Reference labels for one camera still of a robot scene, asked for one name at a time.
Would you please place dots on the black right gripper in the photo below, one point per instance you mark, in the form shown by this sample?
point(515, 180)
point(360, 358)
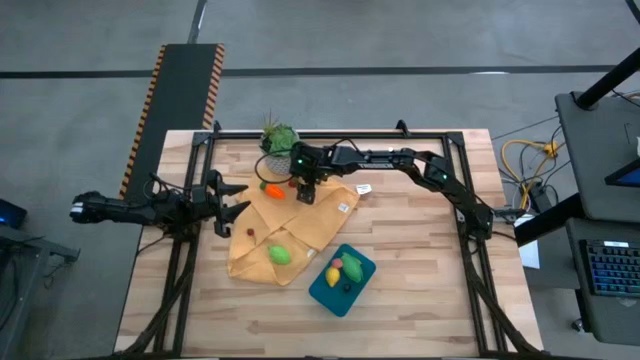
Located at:
point(310, 162)

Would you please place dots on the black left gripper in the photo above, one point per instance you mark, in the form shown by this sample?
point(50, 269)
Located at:
point(210, 202)

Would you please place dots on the orange toy carrot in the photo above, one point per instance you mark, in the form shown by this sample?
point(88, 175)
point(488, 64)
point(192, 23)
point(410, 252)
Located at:
point(273, 191)

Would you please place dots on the round green toy lime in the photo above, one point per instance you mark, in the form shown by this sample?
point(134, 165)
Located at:
point(279, 255)

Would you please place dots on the long green toy mango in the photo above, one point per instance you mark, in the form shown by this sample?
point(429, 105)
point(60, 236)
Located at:
point(351, 267)

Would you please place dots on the yellow toy lemon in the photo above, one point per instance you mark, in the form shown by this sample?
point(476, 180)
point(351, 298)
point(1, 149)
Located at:
point(332, 276)

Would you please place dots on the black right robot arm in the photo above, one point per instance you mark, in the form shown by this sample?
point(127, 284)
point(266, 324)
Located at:
point(450, 187)

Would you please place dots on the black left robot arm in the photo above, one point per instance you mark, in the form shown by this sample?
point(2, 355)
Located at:
point(120, 210)

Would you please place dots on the teal plastic tupperware container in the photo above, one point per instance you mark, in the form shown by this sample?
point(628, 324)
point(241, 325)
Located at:
point(325, 300)

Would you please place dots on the white paper tag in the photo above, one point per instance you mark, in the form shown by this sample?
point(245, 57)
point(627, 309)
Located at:
point(363, 189)

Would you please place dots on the potted green succulent plant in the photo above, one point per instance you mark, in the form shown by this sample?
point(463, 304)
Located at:
point(277, 140)

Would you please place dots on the orange cloth napkin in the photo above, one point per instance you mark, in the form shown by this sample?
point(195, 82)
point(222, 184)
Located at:
point(250, 265)

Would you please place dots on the black hazard-striped floor ramp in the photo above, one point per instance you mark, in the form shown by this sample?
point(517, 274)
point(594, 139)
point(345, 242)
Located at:
point(180, 90)

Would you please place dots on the grey metal stand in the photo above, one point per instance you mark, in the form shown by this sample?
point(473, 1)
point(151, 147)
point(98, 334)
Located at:
point(30, 245)

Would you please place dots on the black device with blue light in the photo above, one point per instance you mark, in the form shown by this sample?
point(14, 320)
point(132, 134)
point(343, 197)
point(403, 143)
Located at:
point(11, 215)

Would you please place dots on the white paper sheet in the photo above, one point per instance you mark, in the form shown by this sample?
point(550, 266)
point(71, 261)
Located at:
point(531, 256)

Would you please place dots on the black desk support bar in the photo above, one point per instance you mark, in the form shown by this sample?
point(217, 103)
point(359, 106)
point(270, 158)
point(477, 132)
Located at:
point(550, 217)

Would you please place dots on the large grey desk top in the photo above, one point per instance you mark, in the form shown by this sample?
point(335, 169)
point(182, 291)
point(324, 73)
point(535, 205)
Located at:
point(600, 150)

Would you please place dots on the desk caster wheel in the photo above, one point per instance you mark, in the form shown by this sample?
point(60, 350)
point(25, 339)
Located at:
point(578, 324)

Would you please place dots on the backlit computer keyboard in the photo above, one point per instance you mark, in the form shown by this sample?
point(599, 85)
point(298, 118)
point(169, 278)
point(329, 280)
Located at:
point(612, 267)

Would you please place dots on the black diagonal pole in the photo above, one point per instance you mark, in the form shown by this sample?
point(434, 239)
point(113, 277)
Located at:
point(605, 80)

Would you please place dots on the blue-screen tablet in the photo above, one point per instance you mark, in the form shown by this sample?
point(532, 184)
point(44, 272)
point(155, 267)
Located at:
point(631, 176)

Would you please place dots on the small grey keyboard desk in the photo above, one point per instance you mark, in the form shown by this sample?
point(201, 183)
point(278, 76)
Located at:
point(610, 320)

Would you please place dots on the black metal table frame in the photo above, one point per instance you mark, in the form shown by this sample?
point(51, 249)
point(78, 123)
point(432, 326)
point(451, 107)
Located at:
point(240, 135)

